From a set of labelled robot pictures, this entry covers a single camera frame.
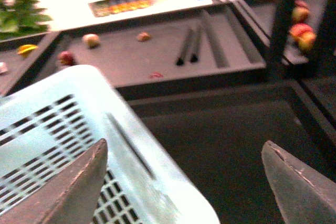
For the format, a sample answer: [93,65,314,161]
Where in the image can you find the light blue plastic basket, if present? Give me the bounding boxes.
[1,65,219,223]

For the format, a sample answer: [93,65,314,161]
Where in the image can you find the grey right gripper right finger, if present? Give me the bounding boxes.
[261,141,335,223]

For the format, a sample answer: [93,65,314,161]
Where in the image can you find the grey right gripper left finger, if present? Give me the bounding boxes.
[1,138,108,223]

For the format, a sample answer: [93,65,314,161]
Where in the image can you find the green plant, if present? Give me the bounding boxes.
[1,0,52,40]

